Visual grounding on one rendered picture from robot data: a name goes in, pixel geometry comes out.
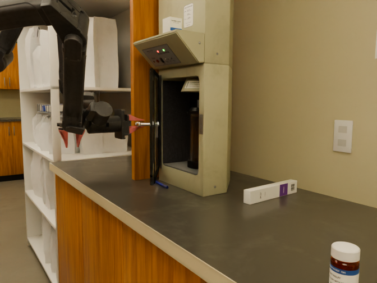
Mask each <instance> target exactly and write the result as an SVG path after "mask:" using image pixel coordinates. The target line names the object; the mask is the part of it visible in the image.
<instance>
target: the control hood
mask: <svg viewBox="0 0 377 283"><path fill-rule="evenodd" d="M163 44H167V45H168V46H169V47H170V49H171V50H172V51H173V53H174V54H175V55H176V57H177V58H178V59H179V60H180V62H181V63H176V64H172V65H165V66H158V67H155V66H154V65H153V63H152V62H151V61H150V60H149V59H148V57H147V56H146V55H145V53H144V52H143V51H142V50H143V49H148V48H152V47H156V46H159V45H163ZM134 46H135V47H136V49H137V50H138V51H139V52H140V53H141V54H142V56H143V57H144V58H145V59H146V60H147V62H148V63H149V64H150V66H151V67H152V68H153V69H157V70H158V69H166V68H171V67H179V66H187V65H194V64H199V63H203V62H204V33H199V32H194V31H187V30H179V29H175V30H172V31H168V32H166V33H162V34H159V35H155V36H152V37H150V38H146V39H143V40H139V41H136V42H134Z"/></svg>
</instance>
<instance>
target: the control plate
mask: <svg viewBox="0 0 377 283"><path fill-rule="evenodd" d="M163 49H164V50H165V51H163ZM142 51H143V52H144V53H145V55H146V56H147V57H148V59H149V60H150V61H151V62H152V63H153V65H154V66H155V67H158V66H165V65H172V64H176V63H181V62H180V60H179V59H178V58H177V57H176V55H175V54H174V53H173V51H172V50H171V49H170V47H169V46H168V45H167V44H163V45H159V46H156V47H152V48H148V49H143V50H142ZM157 51H159V53H158V52H157ZM171 57H173V59H171ZM159 58H162V59H163V61H164V62H165V63H163V62H162V61H161V60H160V59H159ZM168 58H169V60H168ZM164 59H166V60H164ZM156 60H158V61H159V63H158V62H157V61H156ZM153 61H155V63H154V62H153Z"/></svg>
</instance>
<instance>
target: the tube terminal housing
mask: <svg viewBox="0 0 377 283"><path fill-rule="evenodd" d="M192 2H193V3H194V19H193V26H190V27H188V28H183V7H184V6H185V5H187V4H190V3H192ZM233 13H234V0H159V34H162V33H163V19H165V18H167V17H176V18H181V19H182V30H187V31H194V32H199V33H204V62H203V63H199V64H194V65H187V66H179V67H171V68H166V69H159V75H161V76H162V83H163V80H165V81H186V79H187V78H188V77H199V114H202V115H203V134H199V171H198V174H197V175H193V174H190V173H187V172H184V171H180V170H177V169H175V168H171V167H168V166H165V165H164V164H163V133H162V168H159V180H161V181H164V182H166V183H169V184H171V185H174V186H176V187H179V188H181V189H184V190H187V191H189V192H192V193H194V194H197V195H199V196H202V197H206V196H210V195H216V194H221V193H226V192H227V189H228V185H229V182H230V168H231V117H232V64H233Z"/></svg>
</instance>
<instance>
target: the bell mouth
mask: <svg viewBox="0 0 377 283"><path fill-rule="evenodd" d="M181 92H190V93H199V77H188V78H187V79H186V81H185V83H184V85H183V88H182V90H181Z"/></svg>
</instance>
